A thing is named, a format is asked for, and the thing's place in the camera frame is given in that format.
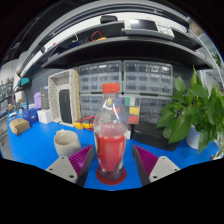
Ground flat round red coaster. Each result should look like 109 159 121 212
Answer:
95 166 128 186

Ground blue plastic container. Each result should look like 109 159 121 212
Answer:
21 107 39 125

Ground white shelf unit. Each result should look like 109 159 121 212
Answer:
186 16 224 101

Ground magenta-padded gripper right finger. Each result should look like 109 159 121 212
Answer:
132 144 181 187

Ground grey upright block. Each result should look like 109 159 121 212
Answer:
39 85 50 110

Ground white perforated frame box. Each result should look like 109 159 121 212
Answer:
47 68 82 127

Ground purple plastic object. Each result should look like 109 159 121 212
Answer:
33 91 42 110

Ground clear bottle with red drink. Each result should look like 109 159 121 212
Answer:
93 82 130 182

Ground yellow tool with red cable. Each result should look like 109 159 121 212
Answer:
90 30 108 42

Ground beige ceramic cup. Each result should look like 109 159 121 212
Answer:
53 128 82 158

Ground yellow multimeter with red leads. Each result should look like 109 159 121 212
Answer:
73 115 97 132

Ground black desk shelf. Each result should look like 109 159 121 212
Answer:
16 20 214 79

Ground small white box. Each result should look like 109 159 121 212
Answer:
36 108 54 125

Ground grey small-parts drawer cabinet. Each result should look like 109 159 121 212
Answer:
122 59 174 97
139 95 173 125
78 60 124 94
79 93 104 119

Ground white bench oscilloscope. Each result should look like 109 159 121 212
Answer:
123 18 176 41

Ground teal small object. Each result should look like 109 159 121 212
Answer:
19 77 31 87

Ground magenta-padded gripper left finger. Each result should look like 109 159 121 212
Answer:
45 143 96 188

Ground small cardboard box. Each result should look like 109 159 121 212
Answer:
8 117 31 136

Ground black case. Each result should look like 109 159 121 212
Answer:
132 121 181 152

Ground green potted plant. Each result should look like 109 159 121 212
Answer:
155 66 224 158

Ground black rounded device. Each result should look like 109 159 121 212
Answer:
99 14 119 24

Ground clear box with coloured compartments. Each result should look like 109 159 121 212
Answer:
119 95 142 126

